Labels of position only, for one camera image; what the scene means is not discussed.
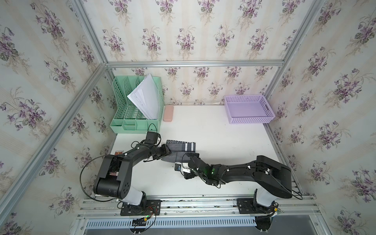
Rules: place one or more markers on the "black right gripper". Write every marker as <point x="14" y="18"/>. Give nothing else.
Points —
<point x="190" y="159"/>

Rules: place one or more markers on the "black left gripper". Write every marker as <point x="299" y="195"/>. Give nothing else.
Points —
<point x="164" y="148"/>

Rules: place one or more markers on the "grey plaid pillowcase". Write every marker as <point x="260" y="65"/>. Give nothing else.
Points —
<point x="180" y="152"/>

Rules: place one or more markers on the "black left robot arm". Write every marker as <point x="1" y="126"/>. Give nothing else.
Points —
<point x="115" y="174"/>

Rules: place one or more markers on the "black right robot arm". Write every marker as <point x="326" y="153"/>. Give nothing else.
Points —
<point x="273" y="177"/>

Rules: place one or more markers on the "pink eraser block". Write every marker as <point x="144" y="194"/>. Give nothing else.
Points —
<point x="168" y="113"/>

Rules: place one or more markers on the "green mesh file organizer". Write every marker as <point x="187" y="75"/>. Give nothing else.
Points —
<point x="128" y="119"/>

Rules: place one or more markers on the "white paper sheets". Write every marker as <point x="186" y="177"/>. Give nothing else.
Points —
<point x="146" y="98"/>

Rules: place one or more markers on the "purple plastic basket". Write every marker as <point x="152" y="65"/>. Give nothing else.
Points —
<point x="246" y="109"/>

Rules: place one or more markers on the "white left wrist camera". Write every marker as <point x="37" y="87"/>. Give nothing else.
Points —
<point x="152" y="138"/>

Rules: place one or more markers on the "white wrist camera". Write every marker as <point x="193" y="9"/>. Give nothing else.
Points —
<point x="152" y="138"/>
<point x="182" y="167"/>

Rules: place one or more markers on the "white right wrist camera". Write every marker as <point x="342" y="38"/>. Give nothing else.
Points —
<point x="182" y="167"/>

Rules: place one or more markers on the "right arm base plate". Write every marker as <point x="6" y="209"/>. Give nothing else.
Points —
<point x="250" y="206"/>

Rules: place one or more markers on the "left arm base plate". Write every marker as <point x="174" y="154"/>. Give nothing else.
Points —
<point x="150" y="207"/>

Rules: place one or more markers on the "small circuit board with wires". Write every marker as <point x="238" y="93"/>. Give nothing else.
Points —
<point x="146" y="221"/>

